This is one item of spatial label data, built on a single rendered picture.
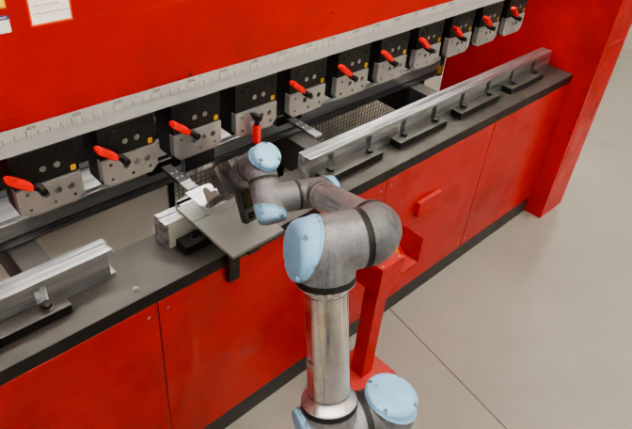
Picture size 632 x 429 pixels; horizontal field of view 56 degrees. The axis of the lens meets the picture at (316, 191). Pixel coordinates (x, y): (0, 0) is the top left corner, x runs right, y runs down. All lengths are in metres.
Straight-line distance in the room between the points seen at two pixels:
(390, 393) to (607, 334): 1.97
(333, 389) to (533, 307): 2.02
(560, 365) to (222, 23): 2.10
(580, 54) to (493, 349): 1.51
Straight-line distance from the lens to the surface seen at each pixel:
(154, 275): 1.74
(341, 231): 1.07
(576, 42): 3.32
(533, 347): 2.96
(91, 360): 1.74
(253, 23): 1.62
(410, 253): 2.10
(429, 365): 2.72
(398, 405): 1.33
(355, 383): 2.45
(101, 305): 1.69
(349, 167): 2.13
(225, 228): 1.68
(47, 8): 1.33
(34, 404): 1.74
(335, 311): 1.14
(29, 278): 1.67
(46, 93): 1.39
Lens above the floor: 2.07
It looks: 36 degrees down
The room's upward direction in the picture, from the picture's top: 5 degrees clockwise
